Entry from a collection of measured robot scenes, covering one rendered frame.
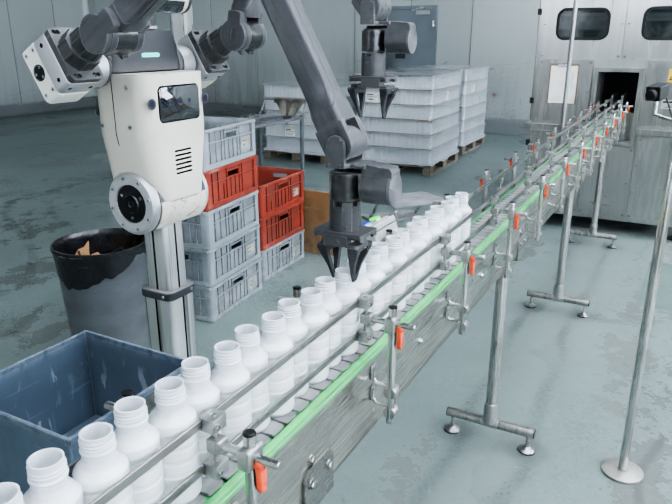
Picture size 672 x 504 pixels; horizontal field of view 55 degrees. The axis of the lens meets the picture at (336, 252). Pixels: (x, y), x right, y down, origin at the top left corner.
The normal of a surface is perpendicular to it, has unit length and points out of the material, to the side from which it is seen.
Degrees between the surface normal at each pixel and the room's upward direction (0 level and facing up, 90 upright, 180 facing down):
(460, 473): 0
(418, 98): 90
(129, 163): 101
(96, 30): 90
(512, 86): 90
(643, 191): 90
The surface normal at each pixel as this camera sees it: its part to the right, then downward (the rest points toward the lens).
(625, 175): -0.47, 0.28
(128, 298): 0.75, 0.26
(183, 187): 0.88, 0.14
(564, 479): 0.00, -0.95
